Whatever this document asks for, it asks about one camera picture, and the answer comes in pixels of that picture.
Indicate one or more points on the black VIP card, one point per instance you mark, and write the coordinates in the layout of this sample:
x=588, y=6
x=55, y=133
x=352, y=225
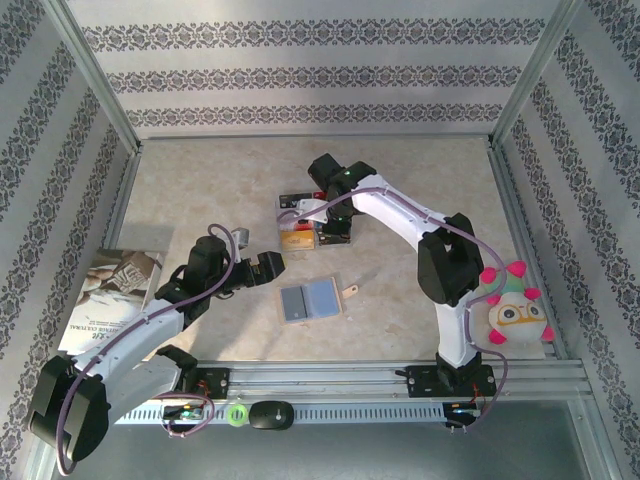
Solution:
x=287, y=201

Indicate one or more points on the small circuit board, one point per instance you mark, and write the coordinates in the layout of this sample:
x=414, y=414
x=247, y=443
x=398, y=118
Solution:
x=462, y=410
x=185, y=413

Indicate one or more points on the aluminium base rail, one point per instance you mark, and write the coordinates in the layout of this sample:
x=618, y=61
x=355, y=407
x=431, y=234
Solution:
x=320, y=380

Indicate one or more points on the yellow card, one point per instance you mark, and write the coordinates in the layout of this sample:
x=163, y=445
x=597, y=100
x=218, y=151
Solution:
x=297, y=241

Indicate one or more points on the black computer mouse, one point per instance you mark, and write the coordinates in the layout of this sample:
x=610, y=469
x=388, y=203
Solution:
x=271, y=415

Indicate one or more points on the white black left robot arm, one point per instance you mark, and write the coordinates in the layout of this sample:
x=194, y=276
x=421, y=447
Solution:
x=140, y=332

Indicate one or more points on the red VIP card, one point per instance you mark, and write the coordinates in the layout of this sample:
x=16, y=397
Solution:
x=319, y=195

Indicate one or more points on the aluminium frame post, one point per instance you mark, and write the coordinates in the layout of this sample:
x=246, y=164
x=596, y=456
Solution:
x=104, y=90
x=535, y=75

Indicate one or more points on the white card with pink logo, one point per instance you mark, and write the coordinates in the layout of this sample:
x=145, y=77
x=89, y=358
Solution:
x=285, y=214

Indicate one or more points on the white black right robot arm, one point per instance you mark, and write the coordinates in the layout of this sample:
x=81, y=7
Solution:
x=390, y=210

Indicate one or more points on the aluminium frame side rail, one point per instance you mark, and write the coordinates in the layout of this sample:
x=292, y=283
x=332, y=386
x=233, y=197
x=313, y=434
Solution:
x=527, y=225
x=120, y=200

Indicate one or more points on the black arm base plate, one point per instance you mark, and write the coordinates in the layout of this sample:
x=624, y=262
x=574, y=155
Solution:
x=422, y=382
x=215, y=382

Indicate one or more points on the clear acrylic card stand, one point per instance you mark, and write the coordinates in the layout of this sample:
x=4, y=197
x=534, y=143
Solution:
x=279, y=225

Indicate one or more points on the aluminium frame back rail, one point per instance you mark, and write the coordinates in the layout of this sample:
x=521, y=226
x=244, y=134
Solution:
x=320, y=136

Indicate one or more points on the white card with orange circle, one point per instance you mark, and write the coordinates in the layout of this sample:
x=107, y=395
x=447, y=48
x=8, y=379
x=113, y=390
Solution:
x=302, y=227

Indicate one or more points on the plush toy with pink feet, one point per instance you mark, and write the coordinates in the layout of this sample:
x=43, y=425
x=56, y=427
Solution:
x=517, y=315

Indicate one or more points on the book with photo cover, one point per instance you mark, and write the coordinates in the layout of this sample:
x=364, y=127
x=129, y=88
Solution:
x=115, y=285

